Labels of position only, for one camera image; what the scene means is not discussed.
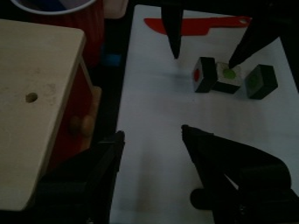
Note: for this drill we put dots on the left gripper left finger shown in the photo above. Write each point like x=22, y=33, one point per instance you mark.
x=78, y=189

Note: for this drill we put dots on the wooden plate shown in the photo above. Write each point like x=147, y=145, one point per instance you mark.
x=115, y=8

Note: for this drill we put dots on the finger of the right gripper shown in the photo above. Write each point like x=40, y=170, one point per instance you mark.
x=249, y=46
x=174, y=29

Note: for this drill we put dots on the red plastic cup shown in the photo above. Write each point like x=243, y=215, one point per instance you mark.
x=83, y=29

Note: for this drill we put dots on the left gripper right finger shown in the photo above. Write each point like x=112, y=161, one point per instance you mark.
x=241, y=175

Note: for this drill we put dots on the sushi piece red centre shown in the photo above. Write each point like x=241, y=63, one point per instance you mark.
x=206, y=75

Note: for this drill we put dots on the sushi piece green centre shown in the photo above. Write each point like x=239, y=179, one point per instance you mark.
x=230, y=78
x=261, y=81

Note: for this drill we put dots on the white cutting board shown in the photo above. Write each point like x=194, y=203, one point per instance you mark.
x=163, y=110

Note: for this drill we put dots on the red wooden knob box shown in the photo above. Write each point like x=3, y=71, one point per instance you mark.
x=35, y=73

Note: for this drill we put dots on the red toy knife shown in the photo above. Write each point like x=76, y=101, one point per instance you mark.
x=210, y=26

